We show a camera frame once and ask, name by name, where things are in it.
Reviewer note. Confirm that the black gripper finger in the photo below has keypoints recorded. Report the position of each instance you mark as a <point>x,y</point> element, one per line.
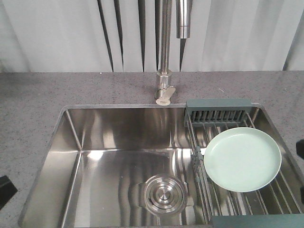
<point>300,148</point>

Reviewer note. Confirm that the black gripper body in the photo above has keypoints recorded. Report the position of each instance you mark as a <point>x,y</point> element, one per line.
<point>7,190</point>

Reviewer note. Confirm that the light green plate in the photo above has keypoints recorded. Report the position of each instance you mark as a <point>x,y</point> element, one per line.
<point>242,159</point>

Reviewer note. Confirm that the grey green dish drying rack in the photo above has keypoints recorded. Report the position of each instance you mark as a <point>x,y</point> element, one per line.
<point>279,204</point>

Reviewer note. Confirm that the stainless steel sink basin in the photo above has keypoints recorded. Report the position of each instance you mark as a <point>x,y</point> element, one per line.
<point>97,157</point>

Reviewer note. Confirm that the round steel drain strainer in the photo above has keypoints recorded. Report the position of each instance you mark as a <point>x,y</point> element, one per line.
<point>164,194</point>

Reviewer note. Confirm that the white pleated curtain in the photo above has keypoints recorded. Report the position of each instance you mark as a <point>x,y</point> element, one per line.
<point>124,36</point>

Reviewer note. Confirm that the stainless steel faucet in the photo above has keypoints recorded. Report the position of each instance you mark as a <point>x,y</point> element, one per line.
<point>165,90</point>

